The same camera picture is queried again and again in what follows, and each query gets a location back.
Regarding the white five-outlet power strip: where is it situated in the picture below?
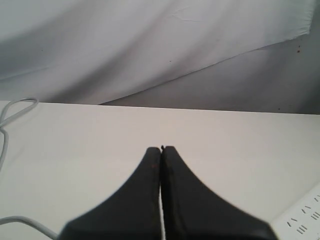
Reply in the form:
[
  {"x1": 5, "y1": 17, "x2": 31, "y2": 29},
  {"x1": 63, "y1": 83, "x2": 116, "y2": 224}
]
[{"x1": 271, "y1": 185, "x2": 320, "y2": 240}]

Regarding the white backdrop cloth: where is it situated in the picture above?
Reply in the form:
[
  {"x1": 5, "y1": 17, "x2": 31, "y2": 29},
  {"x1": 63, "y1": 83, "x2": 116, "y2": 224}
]
[{"x1": 0, "y1": 0, "x2": 320, "y2": 114}]

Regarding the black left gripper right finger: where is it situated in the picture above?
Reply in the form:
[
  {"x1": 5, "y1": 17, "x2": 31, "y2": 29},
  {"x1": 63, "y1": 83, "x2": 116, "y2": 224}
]
[{"x1": 161, "y1": 146, "x2": 277, "y2": 240}]

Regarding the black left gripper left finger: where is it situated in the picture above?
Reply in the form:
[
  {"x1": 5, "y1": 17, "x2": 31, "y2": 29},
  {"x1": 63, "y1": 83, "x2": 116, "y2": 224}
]
[{"x1": 58, "y1": 147, "x2": 162, "y2": 240}]

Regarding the grey power cable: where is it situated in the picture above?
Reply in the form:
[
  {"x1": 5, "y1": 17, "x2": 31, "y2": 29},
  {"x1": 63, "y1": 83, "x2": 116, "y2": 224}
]
[{"x1": 0, "y1": 97, "x2": 60, "y2": 240}]

